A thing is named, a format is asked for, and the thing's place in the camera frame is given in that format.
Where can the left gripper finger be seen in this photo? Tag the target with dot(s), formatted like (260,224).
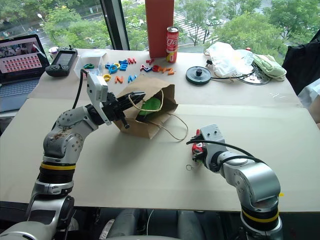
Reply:
(131,104)
(132,96)

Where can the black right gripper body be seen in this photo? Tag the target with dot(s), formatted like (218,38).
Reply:
(204,153)

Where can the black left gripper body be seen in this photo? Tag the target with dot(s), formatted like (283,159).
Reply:
(112,107)

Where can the red plush toy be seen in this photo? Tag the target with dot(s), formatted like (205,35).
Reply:
(196,147)

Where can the brown paper bag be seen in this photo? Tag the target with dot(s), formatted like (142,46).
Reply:
(152,125)

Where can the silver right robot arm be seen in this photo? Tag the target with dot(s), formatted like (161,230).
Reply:
(252,180)

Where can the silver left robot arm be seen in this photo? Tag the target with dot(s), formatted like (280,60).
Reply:
(62,140)

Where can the green plush toy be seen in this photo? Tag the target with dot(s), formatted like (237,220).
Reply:
(150,105)

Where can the white plastic bag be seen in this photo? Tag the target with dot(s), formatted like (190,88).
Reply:
(225,58)

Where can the blue letter M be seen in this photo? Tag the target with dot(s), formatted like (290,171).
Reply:
(131,78)

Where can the orange letter N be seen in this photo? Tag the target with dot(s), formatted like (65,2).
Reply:
(119,79)

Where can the red letter A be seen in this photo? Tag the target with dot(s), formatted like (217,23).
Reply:
(143,68)

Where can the blue letter E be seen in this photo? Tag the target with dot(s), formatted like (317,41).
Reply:
(123,67)

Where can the yellow letter C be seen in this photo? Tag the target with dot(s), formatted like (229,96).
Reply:
(104,78)

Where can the blue letter Q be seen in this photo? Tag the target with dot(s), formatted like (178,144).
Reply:
(113,69)

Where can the small yellow plastic letter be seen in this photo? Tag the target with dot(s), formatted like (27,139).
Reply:
(116,65)

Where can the blue letter X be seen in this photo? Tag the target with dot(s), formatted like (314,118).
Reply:
(123,62)

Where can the red letter M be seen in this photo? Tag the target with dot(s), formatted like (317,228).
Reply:
(132,60)

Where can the red letter S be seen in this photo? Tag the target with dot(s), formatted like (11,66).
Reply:
(155,68)

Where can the small blue plastic letter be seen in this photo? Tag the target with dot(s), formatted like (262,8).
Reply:
(108,66)

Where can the orange letter H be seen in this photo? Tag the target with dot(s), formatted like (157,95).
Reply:
(162,70)

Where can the red letter T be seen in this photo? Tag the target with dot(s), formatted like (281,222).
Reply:
(150,60)

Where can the orange letter Z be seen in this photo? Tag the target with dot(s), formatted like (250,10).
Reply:
(170,71)

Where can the green plastic letter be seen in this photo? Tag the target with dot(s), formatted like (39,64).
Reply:
(88,66)

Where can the clear plastic box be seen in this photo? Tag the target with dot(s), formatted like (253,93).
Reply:
(91,58)

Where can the black round kettle base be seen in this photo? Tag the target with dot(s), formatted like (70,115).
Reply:
(197,76)

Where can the red drink can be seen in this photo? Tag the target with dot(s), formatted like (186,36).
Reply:
(172,45)

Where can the black handheld game controller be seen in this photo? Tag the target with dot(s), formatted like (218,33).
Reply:
(61,62)

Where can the black power plug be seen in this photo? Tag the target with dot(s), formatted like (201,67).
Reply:
(209,63)

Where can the tall red box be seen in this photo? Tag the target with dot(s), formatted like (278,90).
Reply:
(158,25)

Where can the cup with purple lid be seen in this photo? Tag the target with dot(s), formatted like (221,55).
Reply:
(53,52)

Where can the clear glass plate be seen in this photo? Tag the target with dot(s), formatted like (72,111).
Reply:
(255,78)

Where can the yellow tape piece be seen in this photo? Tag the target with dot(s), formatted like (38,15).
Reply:
(281,194)

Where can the open laptop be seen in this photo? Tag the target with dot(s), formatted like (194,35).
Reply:
(17,72)

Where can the light green cloth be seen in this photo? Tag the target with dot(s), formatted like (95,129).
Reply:
(268,66)

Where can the person in white shirt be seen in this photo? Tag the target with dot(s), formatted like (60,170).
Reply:
(311,95)

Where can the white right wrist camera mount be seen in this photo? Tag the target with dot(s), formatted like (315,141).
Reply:
(212,136)

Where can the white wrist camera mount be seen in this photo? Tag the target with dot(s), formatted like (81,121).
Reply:
(212,136)
(96,87)

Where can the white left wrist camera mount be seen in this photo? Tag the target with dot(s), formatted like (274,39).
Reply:
(96,87)

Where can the black window frame post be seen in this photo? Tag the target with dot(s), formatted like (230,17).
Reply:
(116,22)

